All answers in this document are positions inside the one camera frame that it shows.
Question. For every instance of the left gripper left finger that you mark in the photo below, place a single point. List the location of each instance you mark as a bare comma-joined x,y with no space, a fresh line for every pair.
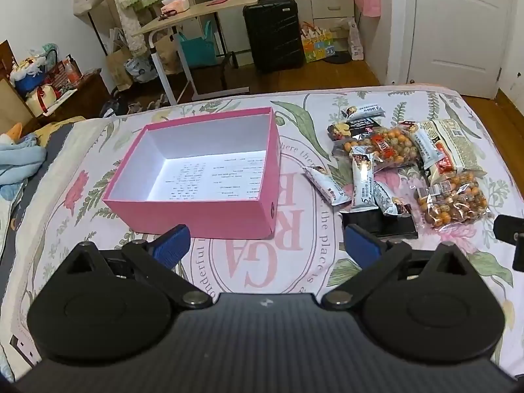
155,261

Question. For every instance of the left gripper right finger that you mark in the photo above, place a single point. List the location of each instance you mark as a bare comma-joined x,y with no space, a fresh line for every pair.
378,261

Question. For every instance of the black snack packet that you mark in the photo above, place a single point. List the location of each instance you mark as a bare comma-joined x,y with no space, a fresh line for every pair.
382,226

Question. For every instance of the clear bag coated peanuts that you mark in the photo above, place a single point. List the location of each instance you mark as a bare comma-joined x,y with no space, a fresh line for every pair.
456,199

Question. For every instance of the beige noodle packet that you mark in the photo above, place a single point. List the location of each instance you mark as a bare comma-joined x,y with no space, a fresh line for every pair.
459,153

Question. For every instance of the black soda cracker packet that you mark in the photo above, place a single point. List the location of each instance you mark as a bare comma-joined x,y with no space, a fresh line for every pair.
356,129

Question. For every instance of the pink cardboard box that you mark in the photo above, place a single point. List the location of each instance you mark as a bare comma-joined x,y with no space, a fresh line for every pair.
218,174

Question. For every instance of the floral bed sheet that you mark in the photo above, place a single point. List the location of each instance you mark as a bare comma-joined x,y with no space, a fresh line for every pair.
63,204

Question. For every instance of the blue blanket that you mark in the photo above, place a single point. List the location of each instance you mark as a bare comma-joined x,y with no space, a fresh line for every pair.
20,160

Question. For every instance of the wooden nightstand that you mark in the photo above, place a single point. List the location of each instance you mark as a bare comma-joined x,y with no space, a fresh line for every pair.
86,100

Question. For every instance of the brown paper bag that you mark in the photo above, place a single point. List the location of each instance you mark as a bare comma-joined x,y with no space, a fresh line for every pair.
116,64

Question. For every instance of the teal paper bag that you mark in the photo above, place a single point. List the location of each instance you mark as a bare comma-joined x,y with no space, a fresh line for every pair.
200,51

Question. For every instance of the white door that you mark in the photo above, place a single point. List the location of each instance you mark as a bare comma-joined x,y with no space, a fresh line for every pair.
460,44

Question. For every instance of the colourful gift box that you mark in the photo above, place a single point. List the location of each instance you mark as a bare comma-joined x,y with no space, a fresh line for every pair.
317,43

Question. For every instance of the pink tissue box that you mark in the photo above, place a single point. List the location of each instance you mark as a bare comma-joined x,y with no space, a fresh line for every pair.
172,7

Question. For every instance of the black suitcase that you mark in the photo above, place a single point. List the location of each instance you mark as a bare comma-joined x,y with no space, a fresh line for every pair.
274,35

